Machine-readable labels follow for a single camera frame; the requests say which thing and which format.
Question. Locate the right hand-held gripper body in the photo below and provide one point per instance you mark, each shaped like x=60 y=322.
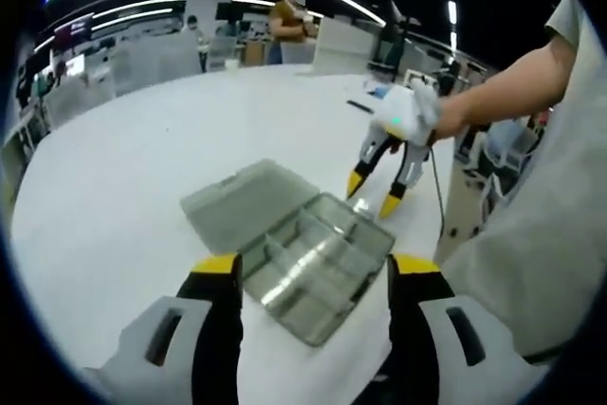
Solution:
x=408 y=113

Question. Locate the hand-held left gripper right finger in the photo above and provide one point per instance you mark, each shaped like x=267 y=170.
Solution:
x=474 y=353

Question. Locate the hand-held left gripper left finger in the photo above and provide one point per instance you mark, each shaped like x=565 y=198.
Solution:
x=156 y=353

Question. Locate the grey transparent guide fixture box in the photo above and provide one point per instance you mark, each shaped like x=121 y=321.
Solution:
x=237 y=201

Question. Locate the blue cloth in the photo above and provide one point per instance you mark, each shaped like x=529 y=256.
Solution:
x=379 y=91

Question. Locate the black pen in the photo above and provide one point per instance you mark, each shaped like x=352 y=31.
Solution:
x=359 y=106

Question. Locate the white partition board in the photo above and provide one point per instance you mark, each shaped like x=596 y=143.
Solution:
x=343 y=40

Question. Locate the operator in grey shirt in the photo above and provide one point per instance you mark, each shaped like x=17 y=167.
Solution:
x=545 y=234

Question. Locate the brown cardboard box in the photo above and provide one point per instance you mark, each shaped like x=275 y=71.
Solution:
x=253 y=51

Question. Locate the white paper cup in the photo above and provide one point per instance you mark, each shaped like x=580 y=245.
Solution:
x=231 y=64

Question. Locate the black frame machine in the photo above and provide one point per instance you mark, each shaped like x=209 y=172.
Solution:
x=391 y=44

